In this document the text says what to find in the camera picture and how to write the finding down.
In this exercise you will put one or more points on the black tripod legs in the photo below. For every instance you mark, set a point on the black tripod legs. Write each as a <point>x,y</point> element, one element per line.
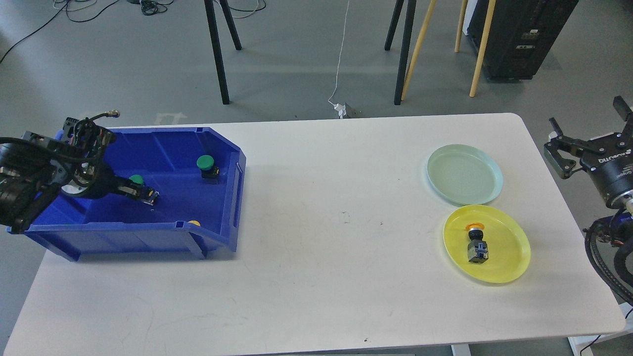
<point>216,47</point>
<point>407,8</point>

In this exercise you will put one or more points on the wooden leg right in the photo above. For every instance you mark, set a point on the wooden leg right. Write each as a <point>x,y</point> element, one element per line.
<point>482,47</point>

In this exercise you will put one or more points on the wooden leg middle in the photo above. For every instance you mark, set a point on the wooden leg middle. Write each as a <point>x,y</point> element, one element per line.
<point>460,23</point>

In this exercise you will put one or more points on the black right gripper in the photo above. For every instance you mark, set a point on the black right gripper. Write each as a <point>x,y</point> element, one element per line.
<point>606,159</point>

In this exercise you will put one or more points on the yellow plate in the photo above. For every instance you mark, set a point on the yellow plate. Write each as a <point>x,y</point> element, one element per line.
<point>509,248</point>

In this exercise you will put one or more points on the green push button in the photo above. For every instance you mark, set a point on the green push button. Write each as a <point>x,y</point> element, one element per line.
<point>142,192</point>
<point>209,171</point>

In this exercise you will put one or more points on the black cabinet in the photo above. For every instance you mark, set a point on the black cabinet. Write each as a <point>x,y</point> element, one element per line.
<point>521,34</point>

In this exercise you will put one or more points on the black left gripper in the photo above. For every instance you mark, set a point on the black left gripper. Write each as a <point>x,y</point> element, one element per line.
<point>93,182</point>

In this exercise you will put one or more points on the black tripod legs left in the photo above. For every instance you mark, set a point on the black tripod legs left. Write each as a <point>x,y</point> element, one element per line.
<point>216,47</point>

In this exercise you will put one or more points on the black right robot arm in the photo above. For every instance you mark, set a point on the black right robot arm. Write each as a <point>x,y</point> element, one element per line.
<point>608,244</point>

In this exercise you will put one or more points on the light green plate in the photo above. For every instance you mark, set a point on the light green plate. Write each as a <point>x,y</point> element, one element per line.
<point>464,175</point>

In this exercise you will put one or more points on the yellow push button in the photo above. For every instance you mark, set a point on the yellow push button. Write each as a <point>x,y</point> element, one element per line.
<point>477,250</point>

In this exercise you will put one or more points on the black tripod legs centre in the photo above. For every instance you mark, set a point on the black tripod legs centre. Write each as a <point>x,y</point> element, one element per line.
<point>407,8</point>

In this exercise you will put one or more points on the wooden leg left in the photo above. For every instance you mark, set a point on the wooden leg left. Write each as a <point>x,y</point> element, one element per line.
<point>417,47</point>

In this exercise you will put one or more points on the wooden leg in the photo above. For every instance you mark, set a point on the wooden leg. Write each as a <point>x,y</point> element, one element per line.
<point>417,47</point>
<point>460,23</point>
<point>482,47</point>

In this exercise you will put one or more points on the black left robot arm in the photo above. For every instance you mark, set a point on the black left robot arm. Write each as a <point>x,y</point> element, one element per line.
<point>35,169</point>

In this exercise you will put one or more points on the blue plastic bin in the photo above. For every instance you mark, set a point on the blue plastic bin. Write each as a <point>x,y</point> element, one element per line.
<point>166,159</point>

